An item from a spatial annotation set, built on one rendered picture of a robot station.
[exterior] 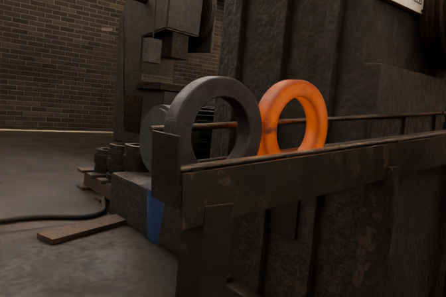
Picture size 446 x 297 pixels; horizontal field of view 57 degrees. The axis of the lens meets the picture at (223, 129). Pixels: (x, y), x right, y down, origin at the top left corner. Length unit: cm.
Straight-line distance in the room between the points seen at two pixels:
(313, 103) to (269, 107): 12
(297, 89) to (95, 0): 657
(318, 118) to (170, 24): 463
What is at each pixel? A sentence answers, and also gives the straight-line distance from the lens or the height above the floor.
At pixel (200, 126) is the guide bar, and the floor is 68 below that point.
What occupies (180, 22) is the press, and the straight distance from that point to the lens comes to 550.
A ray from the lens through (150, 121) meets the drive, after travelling 220.
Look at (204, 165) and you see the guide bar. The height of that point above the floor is 63.
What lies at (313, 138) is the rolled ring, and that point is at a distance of 84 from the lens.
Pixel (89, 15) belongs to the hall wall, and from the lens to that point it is 717.
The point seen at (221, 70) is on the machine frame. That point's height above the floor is 85.
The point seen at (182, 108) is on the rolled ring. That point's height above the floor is 71.
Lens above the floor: 73
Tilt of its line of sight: 4 degrees down
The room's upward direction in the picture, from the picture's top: 5 degrees clockwise
